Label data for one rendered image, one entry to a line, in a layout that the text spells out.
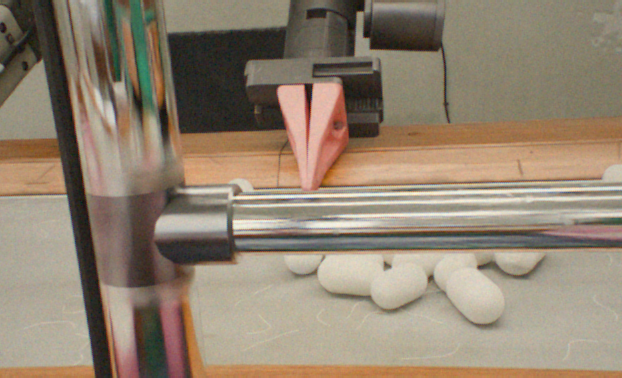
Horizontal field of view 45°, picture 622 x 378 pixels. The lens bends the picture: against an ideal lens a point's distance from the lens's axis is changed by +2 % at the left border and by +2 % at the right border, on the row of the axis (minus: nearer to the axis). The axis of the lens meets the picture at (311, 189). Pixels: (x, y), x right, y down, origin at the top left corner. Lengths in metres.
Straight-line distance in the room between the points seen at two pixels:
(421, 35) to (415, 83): 1.85
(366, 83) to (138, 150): 0.41
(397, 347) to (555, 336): 0.07
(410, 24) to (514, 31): 1.87
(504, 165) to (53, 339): 0.34
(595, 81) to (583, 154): 1.96
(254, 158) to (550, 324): 0.30
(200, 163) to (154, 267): 0.42
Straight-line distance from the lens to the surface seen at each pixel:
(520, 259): 0.39
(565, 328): 0.35
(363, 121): 0.57
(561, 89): 2.52
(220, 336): 0.34
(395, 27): 0.60
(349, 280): 0.36
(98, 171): 0.17
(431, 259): 0.38
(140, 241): 0.17
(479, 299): 0.33
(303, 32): 0.58
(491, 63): 2.47
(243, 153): 0.59
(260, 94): 0.55
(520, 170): 0.56
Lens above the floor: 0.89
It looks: 16 degrees down
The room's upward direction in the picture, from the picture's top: 4 degrees counter-clockwise
